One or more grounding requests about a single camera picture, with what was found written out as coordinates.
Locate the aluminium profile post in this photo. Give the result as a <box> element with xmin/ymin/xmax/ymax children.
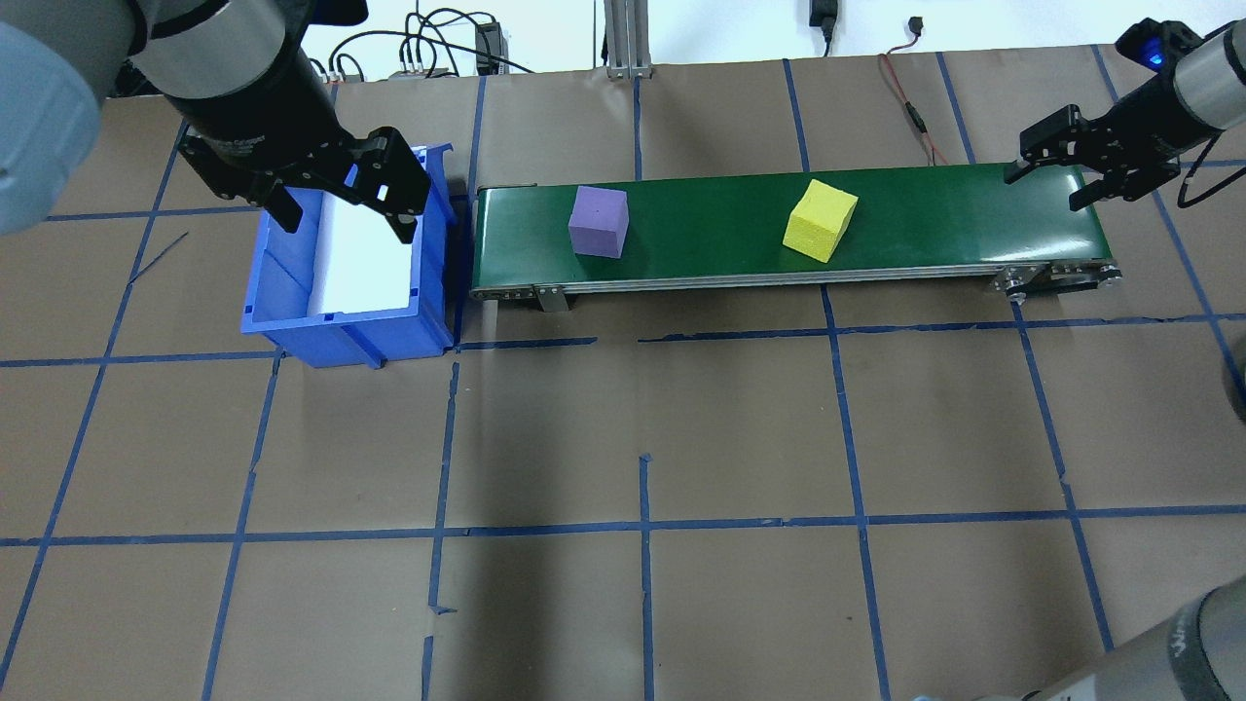
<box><xmin>602</xmin><ymin>0</ymin><xmax>655</xmax><ymax>81</ymax></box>

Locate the blue plastic bin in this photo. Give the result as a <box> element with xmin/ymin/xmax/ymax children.
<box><xmin>240</xmin><ymin>144</ymin><xmax>460</xmax><ymax>369</ymax></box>

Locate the purple foam block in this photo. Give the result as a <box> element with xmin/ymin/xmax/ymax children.
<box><xmin>568</xmin><ymin>185</ymin><xmax>631</xmax><ymax>260</ymax></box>

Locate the yellow foam block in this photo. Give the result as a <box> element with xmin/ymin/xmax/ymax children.
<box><xmin>783</xmin><ymin>178</ymin><xmax>860</xmax><ymax>264</ymax></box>

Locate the green conveyor belt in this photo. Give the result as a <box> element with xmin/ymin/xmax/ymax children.
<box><xmin>469</xmin><ymin>159</ymin><xmax>1123</xmax><ymax>314</ymax></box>

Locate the red conveyor wire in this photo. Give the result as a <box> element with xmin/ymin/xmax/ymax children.
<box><xmin>879</xmin><ymin>39</ymin><xmax>950</xmax><ymax>166</ymax></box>

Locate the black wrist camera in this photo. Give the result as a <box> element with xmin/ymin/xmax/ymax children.
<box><xmin>292</xmin><ymin>0</ymin><xmax>371</xmax><ymax>28</ymax></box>
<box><xmin>1115</xmin><ymin>18</ymin><xmax>1208</xmax><ymax>74</ymax></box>

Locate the white paper bin liner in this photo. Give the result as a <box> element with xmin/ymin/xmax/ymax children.
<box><xmin>307</xmin><ymin>190</ymin><xmax>421</xmax><ymax>314</ymax></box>

